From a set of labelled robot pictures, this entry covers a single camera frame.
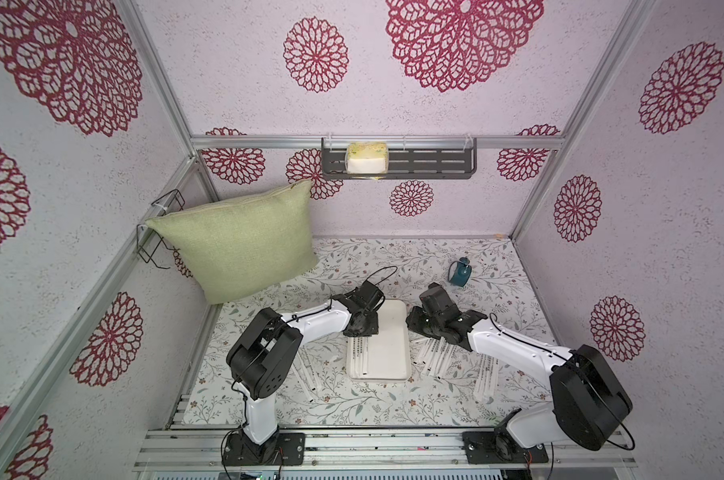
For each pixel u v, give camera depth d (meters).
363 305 0.73
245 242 0.80
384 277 1.08
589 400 0.43
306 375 0.85
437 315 0.67
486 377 0.85
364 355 0.89
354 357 0.89
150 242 0.73
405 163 0.95
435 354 0.90
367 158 0.90
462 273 1.00
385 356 0.90
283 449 0.73
